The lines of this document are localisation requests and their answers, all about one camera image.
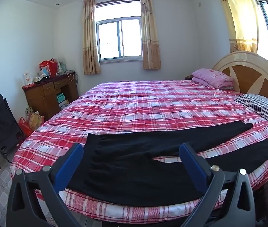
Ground striped pillow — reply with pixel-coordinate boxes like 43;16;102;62
234;94;268;127

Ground round bed with plaid sheet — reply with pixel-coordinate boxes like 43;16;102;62
10;80;268;223

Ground black pants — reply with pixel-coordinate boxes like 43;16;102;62
66;120;268;207

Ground wooden headboard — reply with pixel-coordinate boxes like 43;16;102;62
212;51;268;107

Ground white floral card box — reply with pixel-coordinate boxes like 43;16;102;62
23;70;33;85

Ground stack of books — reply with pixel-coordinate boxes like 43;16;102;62
56;93;69;110

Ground red gift bag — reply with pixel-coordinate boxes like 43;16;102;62
39;58;57;77

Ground wooden desk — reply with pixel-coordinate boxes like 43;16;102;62
22;71;79;121

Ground folded pink blanket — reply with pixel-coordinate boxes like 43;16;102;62
192;68;235;90

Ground yellow patterned bag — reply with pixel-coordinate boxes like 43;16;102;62
28;112;45;130

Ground beige patterned curtain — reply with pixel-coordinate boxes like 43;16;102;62
82;0;101;75
140;0;162;70

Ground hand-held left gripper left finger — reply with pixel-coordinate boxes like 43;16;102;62
6;143;84;227

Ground yellow curtain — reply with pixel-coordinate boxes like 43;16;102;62
213;0;259;54

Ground red plastic bag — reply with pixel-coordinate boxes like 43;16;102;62
18;117;33;136

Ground sliding window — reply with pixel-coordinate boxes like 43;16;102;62
96;16;142;63

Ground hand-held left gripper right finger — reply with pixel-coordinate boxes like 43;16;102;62
179;143;256;227

